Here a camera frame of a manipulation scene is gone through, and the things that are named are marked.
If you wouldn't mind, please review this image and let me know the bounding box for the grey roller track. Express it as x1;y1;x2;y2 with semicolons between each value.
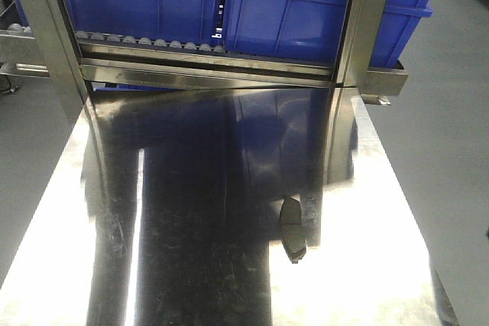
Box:
75;31;226;53

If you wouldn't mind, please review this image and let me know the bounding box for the blue plastic bin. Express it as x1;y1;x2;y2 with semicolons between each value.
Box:
223;0;432;68
64;0;223;46

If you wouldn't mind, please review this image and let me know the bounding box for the stainless steel rack frame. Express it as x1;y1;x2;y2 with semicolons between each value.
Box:
1;0;407;111

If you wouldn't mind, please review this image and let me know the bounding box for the right blue plastic bin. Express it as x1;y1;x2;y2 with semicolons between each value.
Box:
223;0;432;68

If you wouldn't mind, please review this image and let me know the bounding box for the brake pad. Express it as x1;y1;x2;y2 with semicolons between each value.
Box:
279;196;306;264

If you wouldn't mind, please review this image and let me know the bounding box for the left blue plastic bin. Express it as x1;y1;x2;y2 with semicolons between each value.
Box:
64;0;223;46

